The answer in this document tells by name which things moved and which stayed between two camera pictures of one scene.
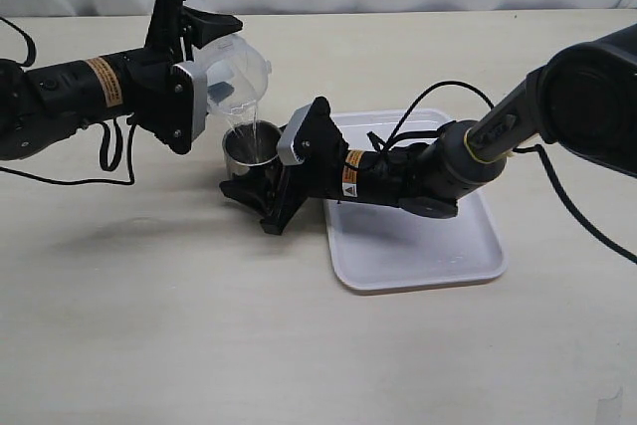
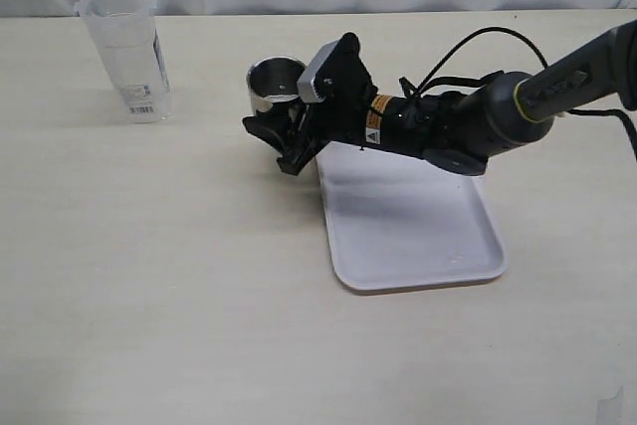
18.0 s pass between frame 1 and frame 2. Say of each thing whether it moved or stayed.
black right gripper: moved
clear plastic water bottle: moved
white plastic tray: stayed
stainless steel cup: moved
